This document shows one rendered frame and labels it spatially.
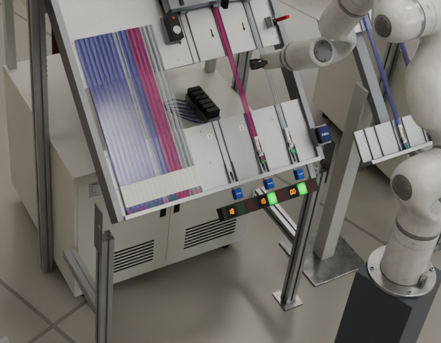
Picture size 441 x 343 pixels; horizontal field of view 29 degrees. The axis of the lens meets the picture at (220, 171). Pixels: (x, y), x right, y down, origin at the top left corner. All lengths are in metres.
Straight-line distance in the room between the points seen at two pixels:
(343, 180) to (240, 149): 0.62
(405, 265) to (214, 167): 0.62
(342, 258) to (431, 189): 1.33
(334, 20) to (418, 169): 0.45
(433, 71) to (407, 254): 0.50
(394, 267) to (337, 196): 0.83
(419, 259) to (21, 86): 1.49
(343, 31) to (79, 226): 1.08
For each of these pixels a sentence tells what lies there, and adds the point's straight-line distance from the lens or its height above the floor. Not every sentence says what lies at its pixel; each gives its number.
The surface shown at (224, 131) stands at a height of 0.82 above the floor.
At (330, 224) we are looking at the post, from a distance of 3.20.
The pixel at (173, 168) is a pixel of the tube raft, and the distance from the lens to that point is 2.43.
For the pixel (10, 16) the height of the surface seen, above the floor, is 0.83.
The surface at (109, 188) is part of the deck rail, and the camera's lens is 2.36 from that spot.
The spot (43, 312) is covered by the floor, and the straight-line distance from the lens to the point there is 3.09.
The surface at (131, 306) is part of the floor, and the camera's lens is 3.10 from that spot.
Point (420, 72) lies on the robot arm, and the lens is 2.06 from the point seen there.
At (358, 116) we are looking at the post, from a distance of 2.88.
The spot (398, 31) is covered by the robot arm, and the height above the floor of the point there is 1.41.
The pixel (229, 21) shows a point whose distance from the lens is 2.62.
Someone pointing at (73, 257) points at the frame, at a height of 0.31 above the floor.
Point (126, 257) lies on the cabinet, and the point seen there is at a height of 0.18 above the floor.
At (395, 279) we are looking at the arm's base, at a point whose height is 0.73.
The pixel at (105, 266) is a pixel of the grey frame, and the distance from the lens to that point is 2.49.
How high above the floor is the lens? 2.39
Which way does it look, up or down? 41 degrees down
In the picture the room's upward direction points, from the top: 8 degrees clockwise
